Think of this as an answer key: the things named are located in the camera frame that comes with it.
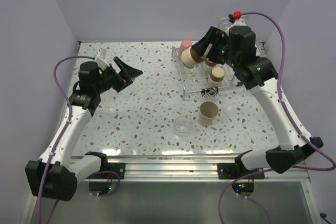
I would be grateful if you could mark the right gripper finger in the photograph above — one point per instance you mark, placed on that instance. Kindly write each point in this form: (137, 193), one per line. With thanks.
(213, 35)
(206, 51)

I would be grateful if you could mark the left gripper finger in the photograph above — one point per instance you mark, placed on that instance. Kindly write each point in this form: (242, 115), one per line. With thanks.
(127, 72)
(122, 84)

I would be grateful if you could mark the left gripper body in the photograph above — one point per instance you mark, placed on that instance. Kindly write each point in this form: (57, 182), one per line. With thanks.
(108, 78)

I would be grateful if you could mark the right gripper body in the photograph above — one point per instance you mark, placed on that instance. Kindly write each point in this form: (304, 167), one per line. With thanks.
(222, 43)

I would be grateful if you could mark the steel cup with cork band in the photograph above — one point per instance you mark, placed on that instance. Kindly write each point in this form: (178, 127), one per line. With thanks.
(208, 66)

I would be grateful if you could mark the pink plastic cup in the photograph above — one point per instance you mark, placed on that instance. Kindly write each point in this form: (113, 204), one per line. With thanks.
(184, 45)

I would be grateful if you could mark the beige plastic cup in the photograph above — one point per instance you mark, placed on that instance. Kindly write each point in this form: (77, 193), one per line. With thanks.
(207, 113)

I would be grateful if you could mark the large clear glass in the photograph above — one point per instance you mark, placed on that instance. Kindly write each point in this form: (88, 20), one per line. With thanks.
(183, 126)

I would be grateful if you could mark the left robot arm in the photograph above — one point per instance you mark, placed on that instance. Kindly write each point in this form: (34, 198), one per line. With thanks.
(52, 175)

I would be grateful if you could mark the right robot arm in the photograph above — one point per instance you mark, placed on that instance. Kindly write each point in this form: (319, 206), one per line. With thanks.
(295, 143)

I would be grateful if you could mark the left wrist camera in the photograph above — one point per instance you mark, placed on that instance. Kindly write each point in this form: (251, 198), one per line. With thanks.
(102, 57)

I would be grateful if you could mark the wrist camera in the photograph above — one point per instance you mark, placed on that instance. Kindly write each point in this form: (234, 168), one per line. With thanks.
(102, 57)
(236, 19)

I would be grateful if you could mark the white wire dish rack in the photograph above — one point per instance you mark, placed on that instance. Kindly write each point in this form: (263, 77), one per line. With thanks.
(228, 56)

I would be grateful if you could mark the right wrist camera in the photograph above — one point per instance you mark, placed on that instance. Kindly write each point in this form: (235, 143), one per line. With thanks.
(236, 19)

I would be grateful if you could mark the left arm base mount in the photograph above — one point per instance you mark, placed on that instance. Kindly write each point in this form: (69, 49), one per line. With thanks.
(105, 183)

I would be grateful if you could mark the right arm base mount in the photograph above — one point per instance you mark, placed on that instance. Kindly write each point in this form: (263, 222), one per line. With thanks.
(233, 171)

